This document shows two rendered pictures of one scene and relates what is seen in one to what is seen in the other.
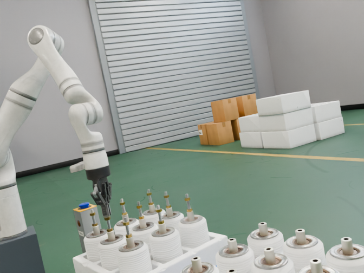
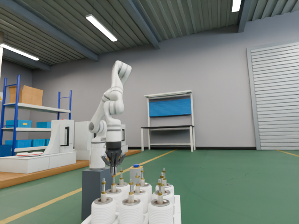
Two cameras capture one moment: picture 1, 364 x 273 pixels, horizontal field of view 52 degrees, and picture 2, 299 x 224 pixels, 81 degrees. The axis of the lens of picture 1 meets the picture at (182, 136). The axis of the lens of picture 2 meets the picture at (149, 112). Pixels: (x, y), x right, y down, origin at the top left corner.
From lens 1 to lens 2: 0.84 m
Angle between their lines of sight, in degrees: 48
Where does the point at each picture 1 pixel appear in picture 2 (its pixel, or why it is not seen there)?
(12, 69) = (202, 97)
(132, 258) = (93, 209)
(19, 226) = (97, 165)
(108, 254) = not seen: hidden behind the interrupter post
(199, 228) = (156, 213)
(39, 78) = not seen: hidden behind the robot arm
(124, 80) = (265, 106)
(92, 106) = (114, 103)
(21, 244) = (93, 174)
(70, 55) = (233, 91)
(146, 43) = (286, 83)
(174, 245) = (128, 216)
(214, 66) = not seen: outside the picture
